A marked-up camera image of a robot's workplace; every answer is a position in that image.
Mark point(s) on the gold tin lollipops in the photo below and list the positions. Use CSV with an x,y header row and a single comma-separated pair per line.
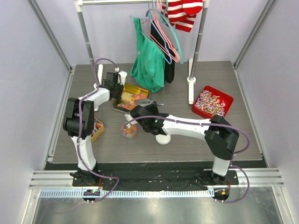
x,y
97,130

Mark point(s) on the silver rack pole left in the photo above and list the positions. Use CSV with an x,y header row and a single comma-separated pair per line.
x,y
78,6

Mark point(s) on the silver rack pole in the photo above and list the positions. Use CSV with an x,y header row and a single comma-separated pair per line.
x,y
78,6
199,37

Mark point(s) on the white rack foot right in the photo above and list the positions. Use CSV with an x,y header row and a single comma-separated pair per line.
x,y
191,82

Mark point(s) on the red white striped shirt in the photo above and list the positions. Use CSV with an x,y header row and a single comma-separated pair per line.
x,y
182,13

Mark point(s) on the white slotted cable duct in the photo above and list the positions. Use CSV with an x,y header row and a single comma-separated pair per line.
x,y
93,193

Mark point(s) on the green t-shirt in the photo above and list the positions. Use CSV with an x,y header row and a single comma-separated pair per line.
x,y
148,68

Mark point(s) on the clear plastic jar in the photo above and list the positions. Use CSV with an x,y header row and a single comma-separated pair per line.
x,y
129,131

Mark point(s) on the red box swirl lollipops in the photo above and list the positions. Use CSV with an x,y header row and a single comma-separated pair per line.
x,y
211,102

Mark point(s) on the pink clothes hanger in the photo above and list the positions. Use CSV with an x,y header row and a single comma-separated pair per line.
x,y
145,32

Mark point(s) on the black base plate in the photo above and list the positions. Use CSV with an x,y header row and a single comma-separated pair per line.
x,y
153,175

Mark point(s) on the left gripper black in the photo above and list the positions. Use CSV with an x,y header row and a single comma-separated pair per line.
x,y
118,96

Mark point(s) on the silver rack pole right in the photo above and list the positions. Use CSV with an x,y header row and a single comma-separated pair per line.
x,y
199,37

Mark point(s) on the aluminium frame post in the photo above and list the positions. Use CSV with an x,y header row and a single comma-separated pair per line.
x,y
256,28
45,25

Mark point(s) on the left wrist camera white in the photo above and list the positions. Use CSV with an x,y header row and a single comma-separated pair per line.
x,y
121,76

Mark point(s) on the white rack foot left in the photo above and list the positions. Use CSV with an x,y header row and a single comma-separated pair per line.
x,y
99,75

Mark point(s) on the rack top bar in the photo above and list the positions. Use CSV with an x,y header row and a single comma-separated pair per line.
x,y
110,2

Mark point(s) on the aluminium frame post right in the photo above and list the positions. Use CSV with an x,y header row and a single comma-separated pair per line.
x,y
256,28

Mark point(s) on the white rack foot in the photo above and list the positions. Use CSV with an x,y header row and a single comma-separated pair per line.
x,y
99,75
191,82

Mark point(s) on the silver metal scoop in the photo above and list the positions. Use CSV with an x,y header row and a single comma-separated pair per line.
x,y
147,103

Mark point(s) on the teal clothes hanger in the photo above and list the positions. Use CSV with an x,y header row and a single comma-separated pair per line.
x,y
172,35

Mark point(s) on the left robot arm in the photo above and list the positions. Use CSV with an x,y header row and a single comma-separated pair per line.
x,y
79,123

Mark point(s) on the aluminium frame post left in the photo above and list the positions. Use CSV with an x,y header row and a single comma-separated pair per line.
x,y
45,25

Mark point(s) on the blue clothes hanger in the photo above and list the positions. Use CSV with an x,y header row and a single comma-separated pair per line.
x,y
142,40

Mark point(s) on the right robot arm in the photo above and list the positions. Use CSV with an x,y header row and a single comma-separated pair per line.
x,y
215,132

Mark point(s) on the gold tin star candies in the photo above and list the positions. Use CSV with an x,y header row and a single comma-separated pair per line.
x,y
130,95

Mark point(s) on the black hanging garment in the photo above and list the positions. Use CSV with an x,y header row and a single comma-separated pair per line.
x,y
169,69

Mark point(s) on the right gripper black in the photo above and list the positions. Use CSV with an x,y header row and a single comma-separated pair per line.
x,y
153,108

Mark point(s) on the white jar lid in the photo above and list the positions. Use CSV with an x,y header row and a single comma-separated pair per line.
x,y
163,139

